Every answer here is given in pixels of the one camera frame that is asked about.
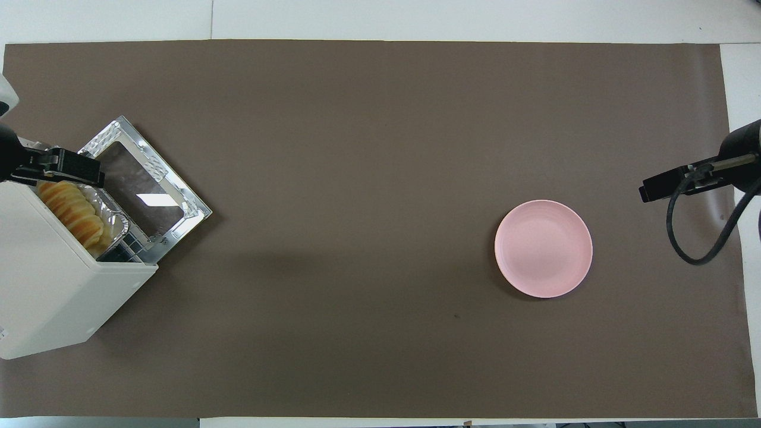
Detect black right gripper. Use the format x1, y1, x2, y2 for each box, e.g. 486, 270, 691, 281
639, 153, 757, 204

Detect sliced yellow bread loaf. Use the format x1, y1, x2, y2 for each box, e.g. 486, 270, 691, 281
38, 181, 105, 248

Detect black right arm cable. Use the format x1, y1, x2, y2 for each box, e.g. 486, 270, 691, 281
666, 169, 761, 266

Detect cream toaster oven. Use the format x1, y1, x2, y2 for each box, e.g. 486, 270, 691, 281
0, 177, 159, 361

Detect aluminium foil tray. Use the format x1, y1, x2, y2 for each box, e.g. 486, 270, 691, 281
36, 180, 130, 260

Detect black oven wire rack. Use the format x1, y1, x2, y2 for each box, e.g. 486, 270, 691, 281
98, 234, 150, 263

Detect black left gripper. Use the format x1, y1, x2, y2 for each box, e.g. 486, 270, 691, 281
11, 147, 106, 188

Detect glass oven door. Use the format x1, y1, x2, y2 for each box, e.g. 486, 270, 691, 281
77, 116, 213, 265

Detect pink round plate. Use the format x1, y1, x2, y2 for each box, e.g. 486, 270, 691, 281
494, 200, 594, 299

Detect brown table mat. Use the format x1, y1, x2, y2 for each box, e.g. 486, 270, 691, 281
0, 40, 759, 418

